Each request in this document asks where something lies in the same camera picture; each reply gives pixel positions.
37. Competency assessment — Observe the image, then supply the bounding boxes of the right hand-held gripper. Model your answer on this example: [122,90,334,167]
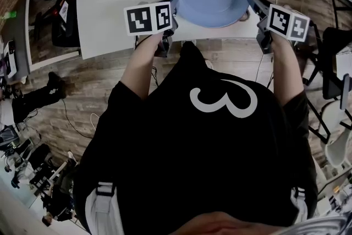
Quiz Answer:
[246,0,311,55]

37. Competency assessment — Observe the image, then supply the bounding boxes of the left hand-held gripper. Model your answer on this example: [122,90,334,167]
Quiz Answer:
[123,0,180,58]

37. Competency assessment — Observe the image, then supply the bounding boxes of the person's left forearm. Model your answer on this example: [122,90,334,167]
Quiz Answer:
[120,34,163,101]

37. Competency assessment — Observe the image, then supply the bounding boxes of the person's right forearm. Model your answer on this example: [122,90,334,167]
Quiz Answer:
[271,35,306,107]

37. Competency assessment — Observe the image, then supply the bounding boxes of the white table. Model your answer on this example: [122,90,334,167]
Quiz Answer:
[76,0,262,61]

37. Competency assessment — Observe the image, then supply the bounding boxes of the black mesh office chair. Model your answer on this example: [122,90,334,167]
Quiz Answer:
[321,26,352,111]

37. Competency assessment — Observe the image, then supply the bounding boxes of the white printed card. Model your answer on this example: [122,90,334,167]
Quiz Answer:
[58,1,69,21]

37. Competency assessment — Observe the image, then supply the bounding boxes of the person's black shirt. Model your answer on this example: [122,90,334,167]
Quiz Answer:
[73,41,320,235]

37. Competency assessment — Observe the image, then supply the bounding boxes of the grey desk white legs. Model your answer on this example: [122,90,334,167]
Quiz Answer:
[0,0,82,80]

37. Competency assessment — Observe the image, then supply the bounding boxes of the white chair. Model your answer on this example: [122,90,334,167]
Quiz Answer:
[320,99,352,171]

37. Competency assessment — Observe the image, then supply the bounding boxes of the green plastic bottle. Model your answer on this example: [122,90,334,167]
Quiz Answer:
[0,10,17,21]

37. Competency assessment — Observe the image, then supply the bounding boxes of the white device box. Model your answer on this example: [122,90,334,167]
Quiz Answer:
[2,40,18,78]

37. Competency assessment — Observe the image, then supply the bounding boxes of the person's face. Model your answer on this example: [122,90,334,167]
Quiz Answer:
[169,211,276,235]

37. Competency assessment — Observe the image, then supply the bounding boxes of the black floor cable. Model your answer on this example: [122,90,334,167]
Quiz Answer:
[62,99,95,139]

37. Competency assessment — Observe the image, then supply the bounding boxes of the white shoulder strap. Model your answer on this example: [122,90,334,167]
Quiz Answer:
[290,187,309,222]
[84,181,122,235]

